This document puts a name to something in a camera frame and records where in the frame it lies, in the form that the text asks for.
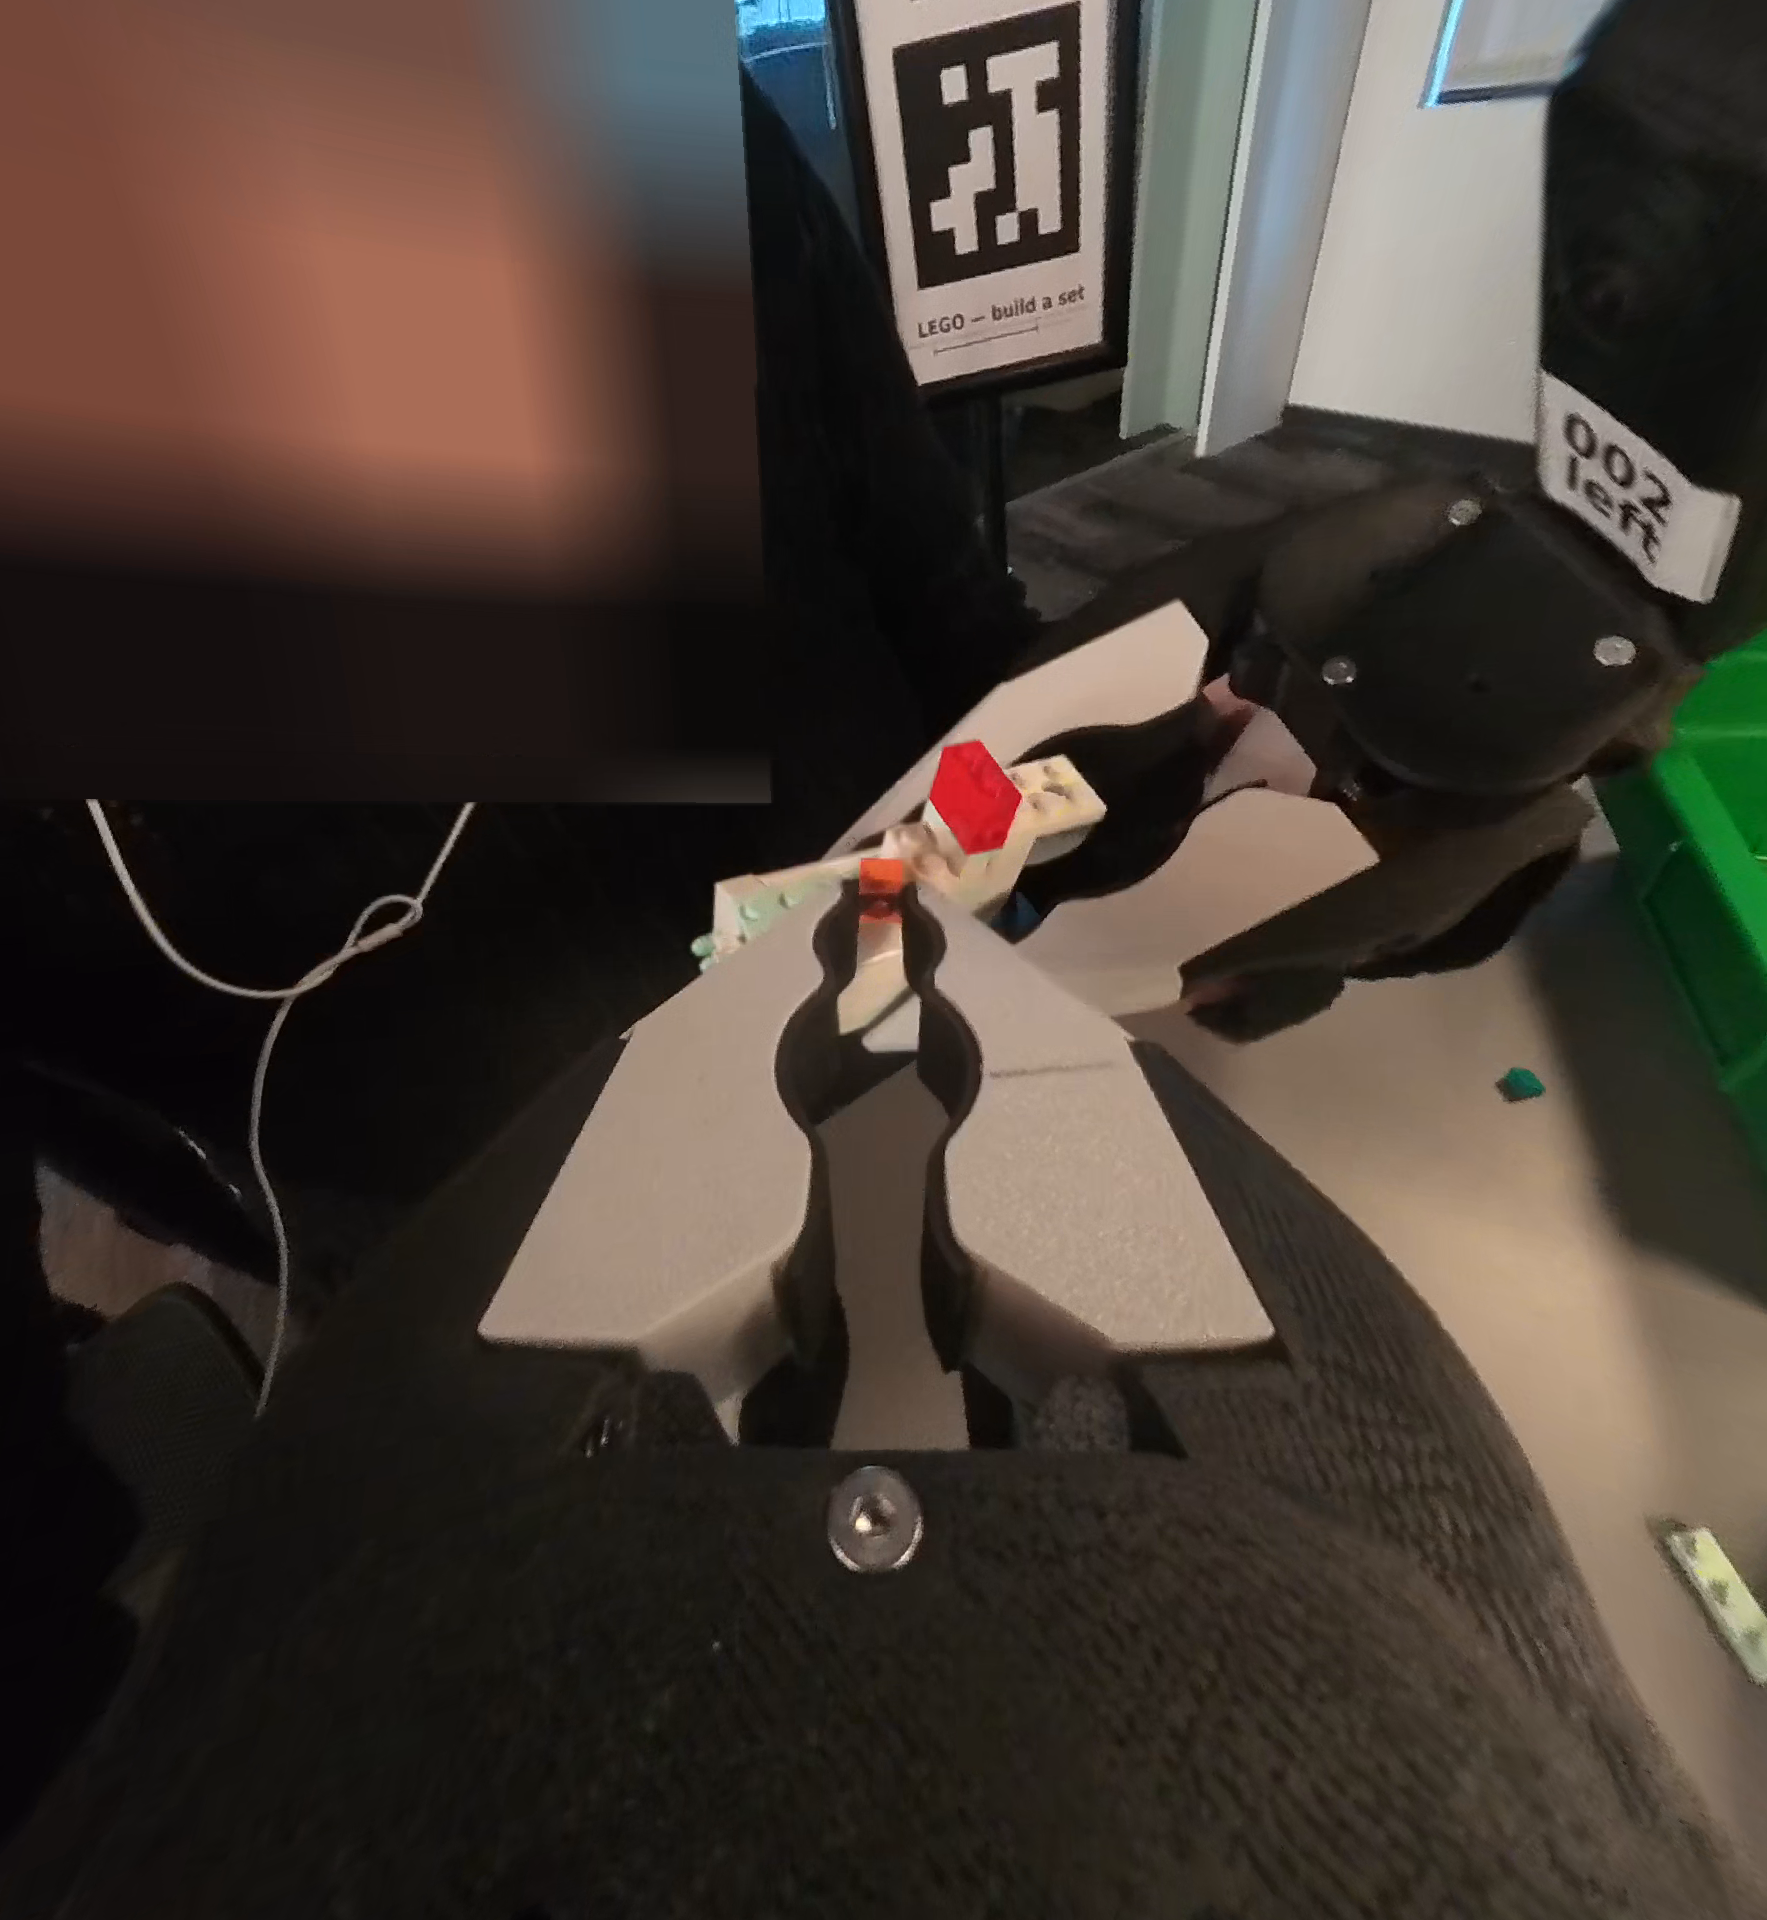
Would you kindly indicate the silver framed wall board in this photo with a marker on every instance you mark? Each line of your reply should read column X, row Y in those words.
column 1497, row 52

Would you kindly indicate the white lego animal model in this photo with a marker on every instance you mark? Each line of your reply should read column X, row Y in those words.
column 974, row 797

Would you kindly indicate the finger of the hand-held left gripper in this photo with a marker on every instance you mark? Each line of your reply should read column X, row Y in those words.
column 1080, row 675
column 1242, row 886

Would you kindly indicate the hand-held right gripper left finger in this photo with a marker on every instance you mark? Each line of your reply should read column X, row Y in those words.
column 642, row 1202

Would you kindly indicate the framed black-white pattern sign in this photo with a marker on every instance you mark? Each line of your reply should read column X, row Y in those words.
column 995, row 178

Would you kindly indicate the light green lego plate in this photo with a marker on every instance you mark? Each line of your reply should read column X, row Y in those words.
column 1731, row 1603

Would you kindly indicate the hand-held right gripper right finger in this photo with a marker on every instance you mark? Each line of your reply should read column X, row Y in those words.
column 1108, row 1202

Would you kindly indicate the white door frame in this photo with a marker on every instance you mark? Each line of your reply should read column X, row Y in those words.
column 1242, row 224

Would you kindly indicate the green plastic bin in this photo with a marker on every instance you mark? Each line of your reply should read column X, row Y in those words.
column 1754, row 899

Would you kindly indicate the teal lego piece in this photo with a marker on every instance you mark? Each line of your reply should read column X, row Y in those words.
column 1520, row 1082

